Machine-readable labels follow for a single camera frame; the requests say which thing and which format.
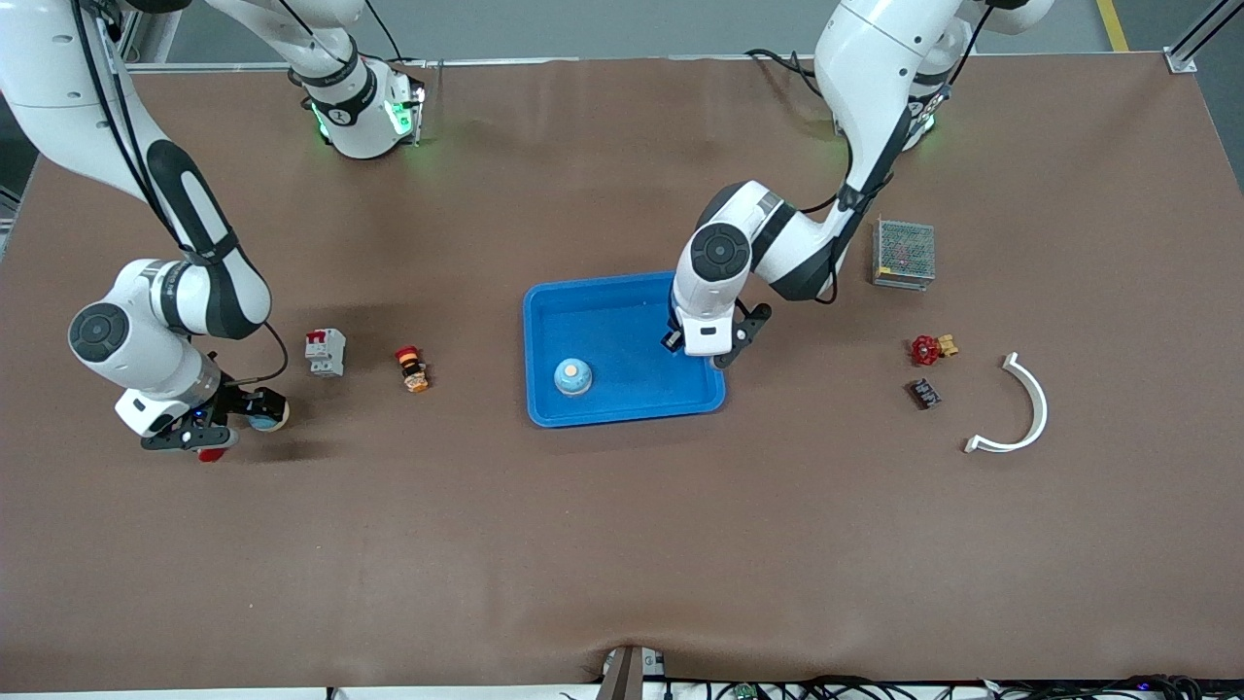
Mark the perforated metal power supply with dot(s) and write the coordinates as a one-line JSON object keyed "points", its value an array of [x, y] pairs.
{"points": [[904, 253]]}

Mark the white circuit breaker red switch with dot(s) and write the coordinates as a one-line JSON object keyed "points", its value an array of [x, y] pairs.
{"points": [[327, 352]]}

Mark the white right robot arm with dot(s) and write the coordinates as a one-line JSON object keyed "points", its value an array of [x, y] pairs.
{"points": [[58, 68]]}

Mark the grey metal bracket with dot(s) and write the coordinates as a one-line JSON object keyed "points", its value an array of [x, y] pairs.
{"points": [[630, 676]]}

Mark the blue plastic tray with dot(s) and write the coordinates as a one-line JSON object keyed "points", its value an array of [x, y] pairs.
{"points": [[622, 321]]}

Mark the black terminal block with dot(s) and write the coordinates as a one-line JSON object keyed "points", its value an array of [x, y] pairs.
{"points": [[924, 394]]}

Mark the black switch red mushroom button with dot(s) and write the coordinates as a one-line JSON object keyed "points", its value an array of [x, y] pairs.
{"points": [[212, 454]]}

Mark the orange and red push button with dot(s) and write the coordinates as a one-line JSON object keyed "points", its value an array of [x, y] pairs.
{"points": [[413, 371]]}

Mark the aluminium table frame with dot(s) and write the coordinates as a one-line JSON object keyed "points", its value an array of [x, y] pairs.
{"points": [[1191, 53]]}

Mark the blue desk bell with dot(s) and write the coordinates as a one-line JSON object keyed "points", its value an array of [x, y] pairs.
{"points": [[269, 421], [573, 377]]}

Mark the brass valve with red handwheel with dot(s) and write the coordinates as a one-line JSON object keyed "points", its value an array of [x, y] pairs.
{"points": [[924, 350]]}

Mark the white curved plastic clamp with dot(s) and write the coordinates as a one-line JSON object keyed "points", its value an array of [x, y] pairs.
{"points": [[1039, 408]]}

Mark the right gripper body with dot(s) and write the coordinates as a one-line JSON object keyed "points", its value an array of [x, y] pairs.
{"points": [[231, 399]]}

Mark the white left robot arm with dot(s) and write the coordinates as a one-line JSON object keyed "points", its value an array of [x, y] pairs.
{"points": [[875, 58]]}

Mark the brown table mat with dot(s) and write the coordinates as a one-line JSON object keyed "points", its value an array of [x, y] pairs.
{"points": [[622, 544]]}

